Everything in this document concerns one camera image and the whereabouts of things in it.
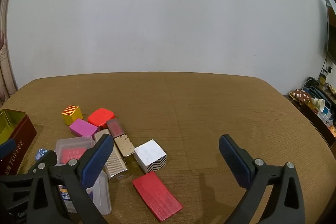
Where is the clear plastic case red card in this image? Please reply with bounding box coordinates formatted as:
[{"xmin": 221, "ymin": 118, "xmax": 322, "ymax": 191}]
[{"xmin": 55, "ymin": 136, "xmax": 96, "ymax": 165}]

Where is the blue patterned ball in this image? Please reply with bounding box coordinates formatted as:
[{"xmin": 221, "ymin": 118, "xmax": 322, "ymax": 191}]
[{"xmin": 35, "ymin": 148, "xmax": 48, "ymax": 161}]

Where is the silver textured lighter case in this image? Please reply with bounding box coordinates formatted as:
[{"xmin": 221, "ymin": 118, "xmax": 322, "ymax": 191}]
[{"xmin": 105, "ymin": 138, "xmax": 135, "ymax": 182}]

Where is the pink rectangular block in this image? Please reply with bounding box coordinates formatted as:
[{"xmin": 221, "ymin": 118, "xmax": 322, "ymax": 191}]
[{"xmin": 70, "ymin": 119, "xmax": 98, "ymax": 137}]

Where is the gold and red lipstick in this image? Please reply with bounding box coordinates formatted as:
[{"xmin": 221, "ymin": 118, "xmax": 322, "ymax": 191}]
[{"xmin": 106, "ymin": 118, "xmax": 134, "ymax": 159}]

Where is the yellow striped cube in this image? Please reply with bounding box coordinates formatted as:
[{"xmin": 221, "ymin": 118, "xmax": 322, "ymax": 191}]
[{"xmin": 62, "ymin": 106, "xmax": 83, "ymax": 125}]

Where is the red rounded square tape measure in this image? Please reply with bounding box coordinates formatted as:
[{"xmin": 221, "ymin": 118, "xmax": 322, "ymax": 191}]
[{"xmin": 88, "ymin": 108, "xmax": 115, "ymax": 129}]

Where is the white zigzag cube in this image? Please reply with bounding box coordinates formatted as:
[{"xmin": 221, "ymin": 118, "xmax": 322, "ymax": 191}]
[{"xmin": 134, "ymin": 139, "xmax": 167, "ymax": 173}]

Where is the red wooden block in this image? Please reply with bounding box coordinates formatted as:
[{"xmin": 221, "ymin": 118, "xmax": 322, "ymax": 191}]
[{"xmin": 132, "ymin": 172, "xmax": 183, "ymax": 222}]

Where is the clear plastic tin lid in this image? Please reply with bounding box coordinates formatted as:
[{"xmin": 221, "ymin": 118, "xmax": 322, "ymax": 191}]
[{"xmin": 59, "ymin": 169, "xmax": 113, "ymax": 215}]

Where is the red gold toffee tin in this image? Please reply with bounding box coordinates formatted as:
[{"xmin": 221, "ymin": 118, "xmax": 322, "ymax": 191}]
[{"xmin": 1, "ymin": 108, "xmax": 37, "ymax": 176}]

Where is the white paper cup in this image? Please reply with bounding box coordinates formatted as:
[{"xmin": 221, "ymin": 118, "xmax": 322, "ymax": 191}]
[{"xmin": 312, "ymin": 98, "xmax": 325, "ymax": 112}]

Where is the beige patterned curtain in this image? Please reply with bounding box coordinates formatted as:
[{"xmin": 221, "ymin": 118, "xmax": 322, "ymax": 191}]
[{"xmin": 0, "ymin": 0, "xmax": 17, "ymax": 106}]

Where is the cluttered side shelf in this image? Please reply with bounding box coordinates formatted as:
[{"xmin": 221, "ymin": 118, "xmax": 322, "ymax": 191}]
[{"xmin": 285, "ymin": 66, "xmax": 335, "ymax": 148}]

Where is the wall mounted television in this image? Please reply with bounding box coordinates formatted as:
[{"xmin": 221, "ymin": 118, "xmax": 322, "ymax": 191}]
[{"xmin": 325, "ymin": 0, "xmax": 336, "ymax": 64}]

